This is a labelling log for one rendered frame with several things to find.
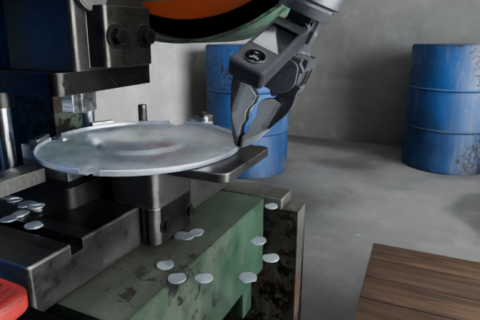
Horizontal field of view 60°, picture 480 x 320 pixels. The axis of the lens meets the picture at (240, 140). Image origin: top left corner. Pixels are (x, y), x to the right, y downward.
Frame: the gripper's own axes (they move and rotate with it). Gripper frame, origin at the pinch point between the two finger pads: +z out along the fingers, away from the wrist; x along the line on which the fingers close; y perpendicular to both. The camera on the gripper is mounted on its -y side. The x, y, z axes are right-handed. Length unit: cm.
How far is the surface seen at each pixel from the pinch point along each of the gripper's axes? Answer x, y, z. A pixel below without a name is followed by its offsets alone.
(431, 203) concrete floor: -66, 197, 57
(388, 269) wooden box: -37, 52, 32
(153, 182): 6.3, -7.8, 8.6
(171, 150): 6.9, -5.1, 4.5
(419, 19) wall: -4, 326, -32
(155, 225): 3.7, -7.8, 14.2
